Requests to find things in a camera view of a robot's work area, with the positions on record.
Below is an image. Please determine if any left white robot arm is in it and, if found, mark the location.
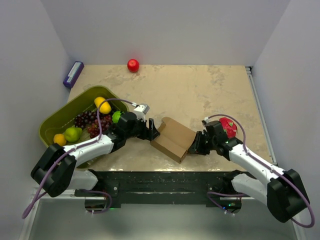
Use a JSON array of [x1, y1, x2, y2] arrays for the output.
[[30, 112, 160, 198]]

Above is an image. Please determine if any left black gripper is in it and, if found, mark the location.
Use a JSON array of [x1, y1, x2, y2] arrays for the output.
[[125, 116, 160, 142]]

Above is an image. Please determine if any green pear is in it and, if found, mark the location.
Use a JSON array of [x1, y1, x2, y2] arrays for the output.
[[64, 127, 83, 143]]

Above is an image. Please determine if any purple grape bunch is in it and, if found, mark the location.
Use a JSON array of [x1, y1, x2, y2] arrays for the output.
[[74, 110, 98, 130]]

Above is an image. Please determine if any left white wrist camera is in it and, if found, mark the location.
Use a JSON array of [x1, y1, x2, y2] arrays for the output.
[[132, 103, 150, 122]]

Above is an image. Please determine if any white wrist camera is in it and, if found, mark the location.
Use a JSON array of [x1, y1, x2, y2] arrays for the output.
[[202, 117, 216, 128], [132, 103, 150, 122]]

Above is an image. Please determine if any red apple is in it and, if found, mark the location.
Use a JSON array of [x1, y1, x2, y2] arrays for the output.
[[127, 59, 140, 73]]

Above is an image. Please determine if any red dragon fruit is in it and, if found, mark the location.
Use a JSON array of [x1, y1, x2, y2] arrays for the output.
[[219, 117, 238, 139]]

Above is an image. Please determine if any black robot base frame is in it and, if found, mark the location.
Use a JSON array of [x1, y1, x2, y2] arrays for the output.
[[75, 170, 242, 214]]

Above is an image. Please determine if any purple rectangular box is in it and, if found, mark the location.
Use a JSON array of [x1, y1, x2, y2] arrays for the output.
[[63, 61, 85, 89]]

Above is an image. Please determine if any olive green plastic bin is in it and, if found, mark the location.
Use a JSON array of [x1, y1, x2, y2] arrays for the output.
[[38, 85, 130, 169]]

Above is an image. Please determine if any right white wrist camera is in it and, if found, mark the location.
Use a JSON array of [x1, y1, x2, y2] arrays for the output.
[[202, 117, 216, 128]]

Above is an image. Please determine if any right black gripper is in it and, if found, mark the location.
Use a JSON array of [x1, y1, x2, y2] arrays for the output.
[[187, 130, 217, 156]]

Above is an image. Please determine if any green striped toy fruit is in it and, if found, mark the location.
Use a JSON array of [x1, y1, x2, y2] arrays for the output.
[[112, 110, 124, 124]]

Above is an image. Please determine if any red grape bunch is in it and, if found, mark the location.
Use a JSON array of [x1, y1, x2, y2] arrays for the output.
[[87, 114, 113, 139]]

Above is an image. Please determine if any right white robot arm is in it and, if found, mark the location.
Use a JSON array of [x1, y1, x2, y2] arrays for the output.
[[188, 117, 311, 223]]

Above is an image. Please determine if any brown cardboard box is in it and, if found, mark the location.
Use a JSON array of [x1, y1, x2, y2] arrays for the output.
[[150, 116, 196, 164]]

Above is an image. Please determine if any yellow mango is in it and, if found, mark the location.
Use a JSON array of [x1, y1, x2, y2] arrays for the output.
[[94, 96, 112, 115]]

